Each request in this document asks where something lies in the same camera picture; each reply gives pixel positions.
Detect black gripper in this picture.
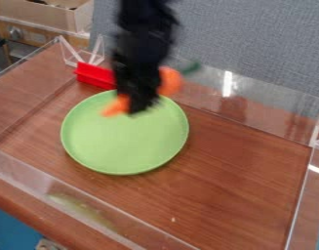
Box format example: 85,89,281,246
113,0,179,114

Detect orange toy carrot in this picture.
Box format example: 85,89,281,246
101,61,202,118

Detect red plastic block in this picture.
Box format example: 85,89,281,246
75,62,117,90

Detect green round plate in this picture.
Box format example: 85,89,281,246
61,91,189,176

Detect wooden box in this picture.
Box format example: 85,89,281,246
0,0,94,32

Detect clear acrylic tray walls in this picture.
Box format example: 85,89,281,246
0,42,319,250

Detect clear acrylic triangle bracket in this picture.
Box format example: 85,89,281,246
57,35,106,67

